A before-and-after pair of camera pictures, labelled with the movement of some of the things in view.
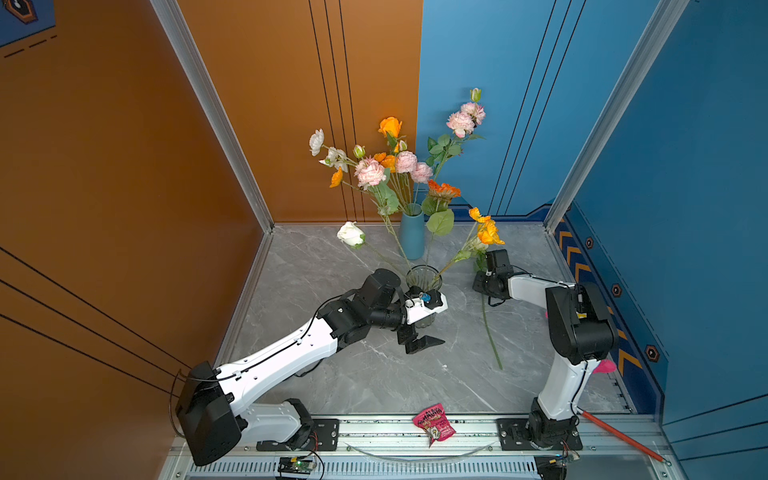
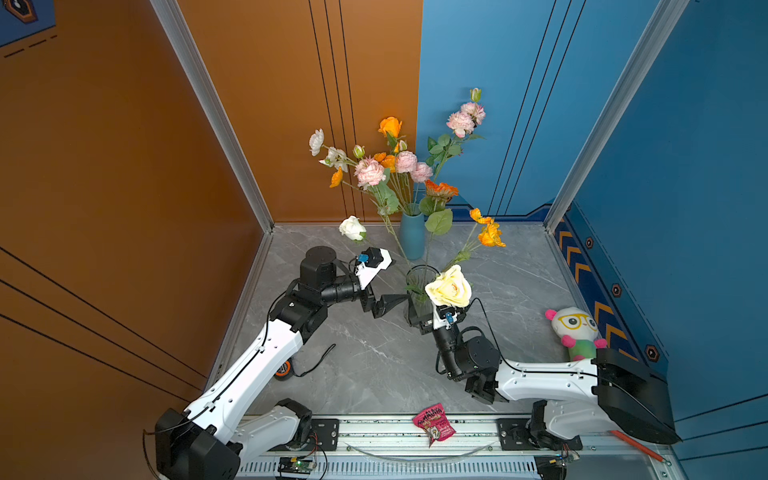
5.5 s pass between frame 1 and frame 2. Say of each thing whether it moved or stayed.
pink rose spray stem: stayed
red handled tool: stayed
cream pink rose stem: stayed
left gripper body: moved
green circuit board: stayed
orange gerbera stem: stayed
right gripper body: moved
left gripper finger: moved
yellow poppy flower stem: stayed
